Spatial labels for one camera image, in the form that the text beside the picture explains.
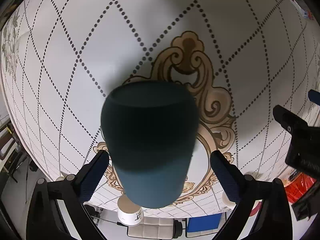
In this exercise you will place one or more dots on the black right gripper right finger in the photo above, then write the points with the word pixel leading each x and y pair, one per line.
pixel 274 217

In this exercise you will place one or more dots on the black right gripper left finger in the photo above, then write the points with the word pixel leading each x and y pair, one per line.
pixel 45 219

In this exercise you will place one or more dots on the teal cup yellow inside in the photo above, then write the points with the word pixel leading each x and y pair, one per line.
pixel 150 130

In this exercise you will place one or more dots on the white printed paper cup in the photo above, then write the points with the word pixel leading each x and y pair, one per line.
pixel 129 213

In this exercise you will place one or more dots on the red plastic bag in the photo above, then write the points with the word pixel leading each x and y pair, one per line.
pixel 298 187

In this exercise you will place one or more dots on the white padded chair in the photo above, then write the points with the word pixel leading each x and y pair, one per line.
pixel 153 228

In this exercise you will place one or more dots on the floral patterned tablecloth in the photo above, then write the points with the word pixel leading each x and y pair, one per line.
pixel 240 58

